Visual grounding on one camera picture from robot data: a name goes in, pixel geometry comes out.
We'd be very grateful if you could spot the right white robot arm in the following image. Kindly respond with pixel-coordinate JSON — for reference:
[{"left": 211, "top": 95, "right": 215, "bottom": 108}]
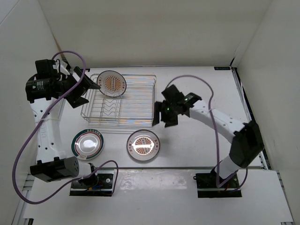
[{"left": 152, "top": 85, "right": 264, "bottom": 188}]

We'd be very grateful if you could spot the green rimmed white plate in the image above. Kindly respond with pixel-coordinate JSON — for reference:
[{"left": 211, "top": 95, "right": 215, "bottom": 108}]
[{"left": 71, "top": 129, "right": 105, "bottom": 160}]

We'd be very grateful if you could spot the orange sunburst plate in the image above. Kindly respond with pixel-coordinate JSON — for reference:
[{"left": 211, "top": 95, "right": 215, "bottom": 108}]
[
  {"left": 97, "top": 70, "right": 127, "bottom": 98},
  {"left": 126, "top": 129, "right": 161, "bottom": 163}
]

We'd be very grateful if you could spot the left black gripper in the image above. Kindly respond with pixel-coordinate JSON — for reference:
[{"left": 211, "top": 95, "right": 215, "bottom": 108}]
[{"left": 58, "top": 67, "right": 100, "bottom": 108}]

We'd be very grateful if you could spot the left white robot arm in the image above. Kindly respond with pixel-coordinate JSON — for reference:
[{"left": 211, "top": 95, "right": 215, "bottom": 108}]
[{"left": 25, "top": 59, "right": 100, "bottom": 188}]

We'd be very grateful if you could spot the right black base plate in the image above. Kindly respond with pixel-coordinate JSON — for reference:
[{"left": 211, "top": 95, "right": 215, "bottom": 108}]
[{"left": 193, "top": 173, "right": 242, "bottom": 198}]

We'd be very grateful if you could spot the chrome wire dish rack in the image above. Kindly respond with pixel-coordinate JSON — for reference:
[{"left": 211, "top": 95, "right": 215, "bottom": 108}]
[{"left": 81, "top": 74, "right": 157, "bottom": 127}]

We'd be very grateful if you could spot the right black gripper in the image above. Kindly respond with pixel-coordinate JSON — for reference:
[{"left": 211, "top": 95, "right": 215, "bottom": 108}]
[{"left": 152, "top": 101, "right": 178, "bottom": 128}]

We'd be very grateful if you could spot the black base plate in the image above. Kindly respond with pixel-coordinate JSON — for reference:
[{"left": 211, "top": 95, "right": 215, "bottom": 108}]
[
  {"left": 193, "top": 173, "right": 242, "bottom": 198},
  {"left": 69, "top": 170, "right": 115, "bottom": 197}
]

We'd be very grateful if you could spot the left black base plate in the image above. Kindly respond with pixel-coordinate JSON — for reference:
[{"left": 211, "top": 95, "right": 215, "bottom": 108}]
[{"left": 69, "top": 170, "right": 115, "bottom": 197}]

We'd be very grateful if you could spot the small dark wall label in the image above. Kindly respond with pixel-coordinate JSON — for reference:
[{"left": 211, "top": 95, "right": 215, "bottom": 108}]
[{"left": 214, "top": 67, "right": 231, "bottom": 71}]

